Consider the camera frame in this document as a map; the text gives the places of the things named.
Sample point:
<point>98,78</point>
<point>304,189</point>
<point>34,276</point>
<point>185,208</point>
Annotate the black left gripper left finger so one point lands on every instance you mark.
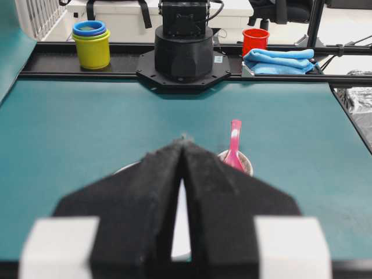
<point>108,229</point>

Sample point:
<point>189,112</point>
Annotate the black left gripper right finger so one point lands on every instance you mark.
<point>241,227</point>

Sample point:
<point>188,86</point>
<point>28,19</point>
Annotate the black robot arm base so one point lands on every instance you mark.
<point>183,56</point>

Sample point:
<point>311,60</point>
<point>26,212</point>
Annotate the small speckled bowl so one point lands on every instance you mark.
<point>247,166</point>

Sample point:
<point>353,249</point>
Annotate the white bowl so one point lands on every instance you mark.
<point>180,221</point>

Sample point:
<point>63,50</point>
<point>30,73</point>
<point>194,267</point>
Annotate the folded blue cloth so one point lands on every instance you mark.
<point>262,61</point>

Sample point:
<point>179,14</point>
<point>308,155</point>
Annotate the yellow-green plastic cup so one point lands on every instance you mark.
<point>93,52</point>

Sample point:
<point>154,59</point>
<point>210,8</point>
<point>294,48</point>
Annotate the red plastic cup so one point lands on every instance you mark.
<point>254,38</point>

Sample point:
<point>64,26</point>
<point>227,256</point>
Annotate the blue stacked cup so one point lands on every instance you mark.
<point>89,28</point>

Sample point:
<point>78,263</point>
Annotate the white cabinet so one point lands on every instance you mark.
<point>111,12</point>

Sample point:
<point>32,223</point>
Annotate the black office chair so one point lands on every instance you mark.
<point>280,12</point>

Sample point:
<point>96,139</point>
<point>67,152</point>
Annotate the green backdrop sheet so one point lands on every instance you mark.
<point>16,47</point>

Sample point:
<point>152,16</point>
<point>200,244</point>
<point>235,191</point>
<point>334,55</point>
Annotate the black aluminium frame rail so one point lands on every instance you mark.
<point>59,60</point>

